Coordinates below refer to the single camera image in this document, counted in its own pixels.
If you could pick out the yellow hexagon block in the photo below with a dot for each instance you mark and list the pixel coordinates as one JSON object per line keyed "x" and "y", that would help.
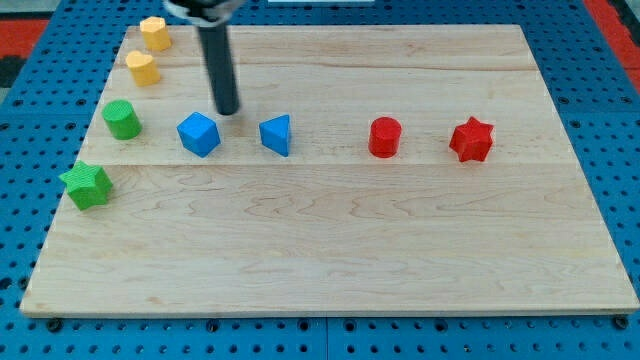
{"x": 155, "y": 33}

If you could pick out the wooden board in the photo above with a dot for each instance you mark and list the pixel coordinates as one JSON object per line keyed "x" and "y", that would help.
{"x": 332, "y": 230}

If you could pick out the green star block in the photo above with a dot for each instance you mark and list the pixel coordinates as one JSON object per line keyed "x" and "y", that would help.
{"x": 87, "y": 185}

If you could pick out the red star block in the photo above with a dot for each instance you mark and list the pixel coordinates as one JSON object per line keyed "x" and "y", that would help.
{"x": 472, "y": 140}

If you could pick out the yellow heart block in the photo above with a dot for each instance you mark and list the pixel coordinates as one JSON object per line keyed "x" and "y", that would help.
{"x": 143, "y": 68}

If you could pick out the blue triangle block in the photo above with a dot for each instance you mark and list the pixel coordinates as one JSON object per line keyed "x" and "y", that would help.
{"x": 275, "y": 134}

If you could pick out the blue cube block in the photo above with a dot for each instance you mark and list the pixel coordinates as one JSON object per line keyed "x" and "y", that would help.
{"x": 199, "y": 134}

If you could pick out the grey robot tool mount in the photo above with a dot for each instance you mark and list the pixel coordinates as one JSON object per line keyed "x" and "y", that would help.
{"x": 203, "y": 12}

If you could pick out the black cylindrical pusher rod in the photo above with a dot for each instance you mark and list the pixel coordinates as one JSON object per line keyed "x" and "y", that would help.
{"x": 218, "y": 58}

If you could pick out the green cylinder block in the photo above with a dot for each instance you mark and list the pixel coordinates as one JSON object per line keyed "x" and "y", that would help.
{"x": 121, "y": 119}

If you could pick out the red cylinder block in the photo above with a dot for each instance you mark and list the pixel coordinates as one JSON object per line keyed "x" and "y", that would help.
{"x": 384, "y": 137}

